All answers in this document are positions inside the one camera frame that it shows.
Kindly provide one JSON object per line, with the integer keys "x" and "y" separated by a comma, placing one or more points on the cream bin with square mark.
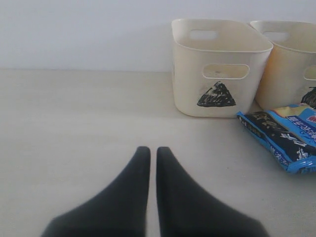
{"x": 290, "y": 73}

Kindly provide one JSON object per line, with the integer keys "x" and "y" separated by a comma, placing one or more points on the cream bin with triangle mark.
{"x": 217, "y": 66}

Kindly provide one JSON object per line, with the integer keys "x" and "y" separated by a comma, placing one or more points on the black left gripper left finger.
{"x": 119, "y": 210}

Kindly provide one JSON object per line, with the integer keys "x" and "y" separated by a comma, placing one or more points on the blue noodle packet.
{"x": 289, "y": 133}

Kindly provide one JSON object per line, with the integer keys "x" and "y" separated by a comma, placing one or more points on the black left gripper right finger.
{"x": 185, "y": 209}

